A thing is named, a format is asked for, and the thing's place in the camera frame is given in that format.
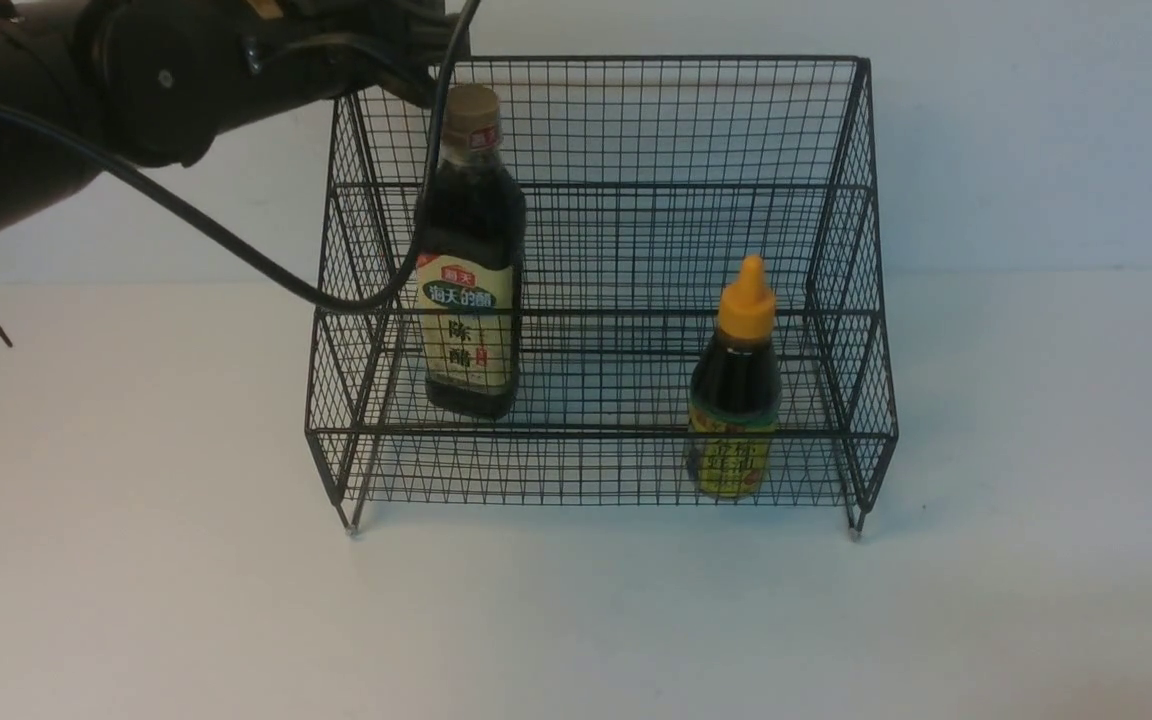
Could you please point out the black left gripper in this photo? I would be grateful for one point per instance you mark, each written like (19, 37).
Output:
(297, 52)

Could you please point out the dark vinegar bottle gold cap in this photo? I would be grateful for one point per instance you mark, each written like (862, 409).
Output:
(470, 273)

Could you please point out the oyster sauce bottle orange cap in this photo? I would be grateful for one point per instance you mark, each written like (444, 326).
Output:
(733, 408)

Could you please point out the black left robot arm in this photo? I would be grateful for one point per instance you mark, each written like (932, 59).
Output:
(154, 83)

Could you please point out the black wire mesh rack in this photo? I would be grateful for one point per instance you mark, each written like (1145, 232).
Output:
(648, 179)

